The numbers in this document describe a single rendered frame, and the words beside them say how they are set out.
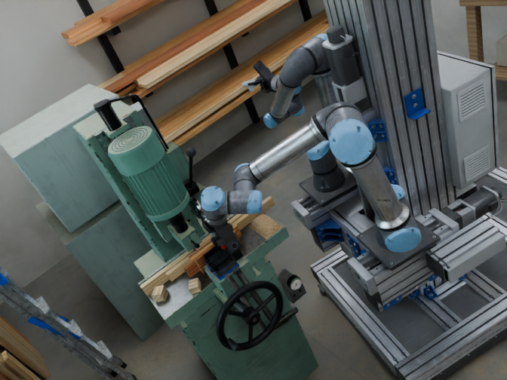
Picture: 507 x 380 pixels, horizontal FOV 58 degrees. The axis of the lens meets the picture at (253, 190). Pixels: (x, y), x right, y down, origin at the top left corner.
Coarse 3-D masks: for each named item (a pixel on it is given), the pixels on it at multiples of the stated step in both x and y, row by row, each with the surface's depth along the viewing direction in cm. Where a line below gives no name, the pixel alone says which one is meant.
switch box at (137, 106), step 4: (136, 104) 191; (136, 108) 188; (140, 108) 186; (140, 112) 185; (144, 112) 186; (140, 116) 186; (144, 116) 187; (144, 120) 187; (148, 120) 188; (148, 124) 189; (156, 124) 191; (152, 128) 190; (156, 132) 192; (160, 132) 193
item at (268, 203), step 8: (264, 200) 202; (272, 200) 202; (264, 208) 201; (248, 216) 198; (256, 216) 200; (232, 224) 196; (240, 224) 196; (184, 264) 187; (168, 272) 186; (176, 272) 187
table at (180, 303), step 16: (240, 240) 193; (256, 240) 189; (272, 240) 188; (256, 256) 186; (256, 272) 179; (176, 288) 183; (208, 288) 178; (160, 304) 179; (176, 304) 176; (192, 304) 177; (176, 320) 175
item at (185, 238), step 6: (186, 222) 185; (168, 228) 189; (174, 228) 185; (192, 228) 181; (174, 234) 184; (180, 234) 180; (186, 234) 179; (192, 234) 180; (180, 240) 178; (186, 240) 179; (192, 240) 181; (198, 240) 182; (186, 246) 180; (192, 246) 182
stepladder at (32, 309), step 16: (0, 272) 206; (0, 288) 204; (16, 288) 224; (16, 304) 212; (32, 304) 220; (32, 320) 218; (48, 320) 222; (64, 320) 246; (64, 336) 231; (80, 336) 238; (80, 352) 241; (96, 352) 245; (96, 368) 247; (112, 368) 252
